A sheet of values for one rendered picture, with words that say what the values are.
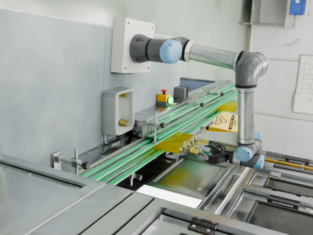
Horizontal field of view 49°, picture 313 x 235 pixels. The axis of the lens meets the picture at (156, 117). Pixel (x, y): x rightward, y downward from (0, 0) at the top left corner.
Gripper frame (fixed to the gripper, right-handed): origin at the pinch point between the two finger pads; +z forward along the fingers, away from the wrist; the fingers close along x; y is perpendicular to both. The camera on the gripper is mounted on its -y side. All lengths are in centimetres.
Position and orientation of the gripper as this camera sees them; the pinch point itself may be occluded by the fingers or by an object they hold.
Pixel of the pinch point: (196, 151)
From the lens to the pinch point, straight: 190.9
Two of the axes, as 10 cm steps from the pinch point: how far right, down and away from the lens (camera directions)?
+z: -8.9, -1.5, 4.4
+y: 4.6, -2.2, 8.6
